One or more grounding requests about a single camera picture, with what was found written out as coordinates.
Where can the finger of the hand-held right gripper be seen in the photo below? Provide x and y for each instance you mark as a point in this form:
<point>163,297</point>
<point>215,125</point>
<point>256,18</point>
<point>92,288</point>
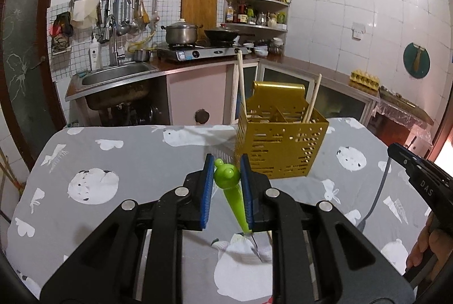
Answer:
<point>401,155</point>

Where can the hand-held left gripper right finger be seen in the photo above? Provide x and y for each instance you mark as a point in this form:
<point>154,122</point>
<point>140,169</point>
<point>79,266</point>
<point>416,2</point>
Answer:
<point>247,198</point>

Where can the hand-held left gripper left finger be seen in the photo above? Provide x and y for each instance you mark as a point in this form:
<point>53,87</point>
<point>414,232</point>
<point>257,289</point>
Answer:
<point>208,194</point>

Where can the yellow perforated utensil holder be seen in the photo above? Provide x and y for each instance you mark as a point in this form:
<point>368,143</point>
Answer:
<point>283,148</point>

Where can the long wooden chopstick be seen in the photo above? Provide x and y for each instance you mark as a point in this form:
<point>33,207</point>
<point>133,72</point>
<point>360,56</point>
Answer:
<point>313,97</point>
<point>242,84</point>

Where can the person's right hand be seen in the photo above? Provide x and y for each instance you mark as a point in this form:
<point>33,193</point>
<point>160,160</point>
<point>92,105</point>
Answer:
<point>437,247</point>

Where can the yellow egg carton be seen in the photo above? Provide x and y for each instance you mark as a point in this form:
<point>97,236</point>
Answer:
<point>364,78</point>

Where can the green round board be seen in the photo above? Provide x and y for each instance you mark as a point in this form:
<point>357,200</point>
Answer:
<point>408,60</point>

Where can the kitchen counter cabinet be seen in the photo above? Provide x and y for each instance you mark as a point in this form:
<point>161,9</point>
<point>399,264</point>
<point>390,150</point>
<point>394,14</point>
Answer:
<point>198,88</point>

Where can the steel gas stove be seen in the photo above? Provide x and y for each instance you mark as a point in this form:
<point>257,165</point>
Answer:
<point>198,52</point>

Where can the stack of white bowls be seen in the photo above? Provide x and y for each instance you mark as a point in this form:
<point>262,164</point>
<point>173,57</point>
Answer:
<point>261,51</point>

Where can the steel kitchen sink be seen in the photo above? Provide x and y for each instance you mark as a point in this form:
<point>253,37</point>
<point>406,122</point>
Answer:
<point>116,75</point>

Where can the small steel pot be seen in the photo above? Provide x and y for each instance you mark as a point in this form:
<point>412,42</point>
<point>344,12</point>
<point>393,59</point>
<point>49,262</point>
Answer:
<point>142,55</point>

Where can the black wok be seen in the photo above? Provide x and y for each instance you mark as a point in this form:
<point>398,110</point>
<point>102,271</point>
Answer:
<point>221,35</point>

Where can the steel pot with lid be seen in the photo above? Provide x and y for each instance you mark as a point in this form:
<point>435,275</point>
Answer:
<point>181,35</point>

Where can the steel faucet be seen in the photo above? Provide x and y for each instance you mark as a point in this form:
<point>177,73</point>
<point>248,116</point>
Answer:
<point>113,49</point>

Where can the white dish soap bottle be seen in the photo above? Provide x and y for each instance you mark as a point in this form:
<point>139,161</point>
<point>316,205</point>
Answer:
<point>94,56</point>

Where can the rectangular wooden cutting board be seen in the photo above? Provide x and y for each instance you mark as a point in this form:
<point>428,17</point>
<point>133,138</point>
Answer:
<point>199,6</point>

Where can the white hanging cloth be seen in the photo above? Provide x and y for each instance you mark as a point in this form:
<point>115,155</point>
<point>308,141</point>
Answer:
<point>85,12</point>

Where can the red and black hanging gloves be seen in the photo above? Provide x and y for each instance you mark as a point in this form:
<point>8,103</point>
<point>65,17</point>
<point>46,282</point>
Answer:
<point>60,26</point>

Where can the brown frosted glass door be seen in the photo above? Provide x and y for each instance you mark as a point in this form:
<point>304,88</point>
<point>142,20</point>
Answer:
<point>24,42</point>

